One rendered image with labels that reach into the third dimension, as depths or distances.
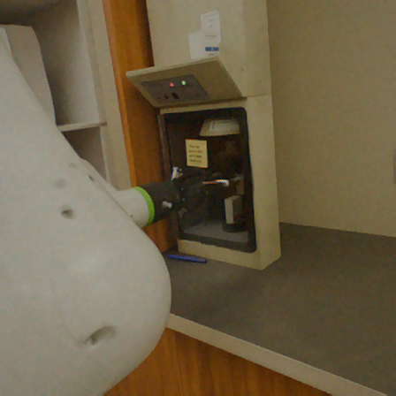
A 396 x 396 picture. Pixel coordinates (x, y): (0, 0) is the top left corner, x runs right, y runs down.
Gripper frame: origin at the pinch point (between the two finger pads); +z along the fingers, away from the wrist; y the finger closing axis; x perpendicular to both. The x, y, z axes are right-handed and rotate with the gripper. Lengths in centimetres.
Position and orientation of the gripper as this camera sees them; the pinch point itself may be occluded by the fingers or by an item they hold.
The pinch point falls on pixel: (211, 181)
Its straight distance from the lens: 108.0
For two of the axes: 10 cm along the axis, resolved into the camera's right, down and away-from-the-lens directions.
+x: -7.6, -0.8, 6.5
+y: -1.1, -9.6, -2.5
